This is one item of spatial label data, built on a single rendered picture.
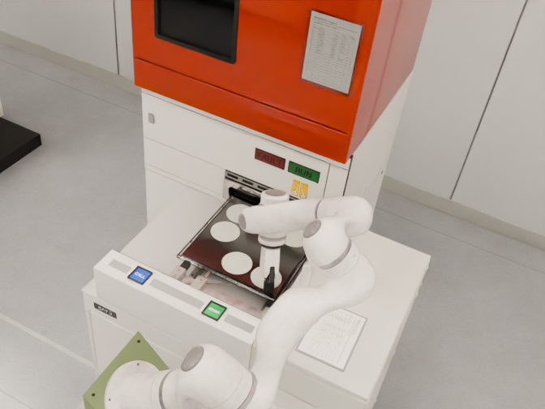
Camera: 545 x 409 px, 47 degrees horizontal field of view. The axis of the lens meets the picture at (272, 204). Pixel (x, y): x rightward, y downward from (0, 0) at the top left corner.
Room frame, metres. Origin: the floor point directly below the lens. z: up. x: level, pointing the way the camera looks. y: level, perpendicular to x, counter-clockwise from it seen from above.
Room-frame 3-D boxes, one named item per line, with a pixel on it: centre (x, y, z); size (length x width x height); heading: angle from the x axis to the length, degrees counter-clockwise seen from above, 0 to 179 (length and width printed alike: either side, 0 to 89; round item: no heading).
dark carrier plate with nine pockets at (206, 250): (1.52, 0.05, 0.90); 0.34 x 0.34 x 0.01; 68
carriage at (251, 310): (1.27, 0.13, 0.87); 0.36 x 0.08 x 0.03; 68
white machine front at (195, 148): (1.80, 0.15, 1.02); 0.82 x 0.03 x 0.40; 68
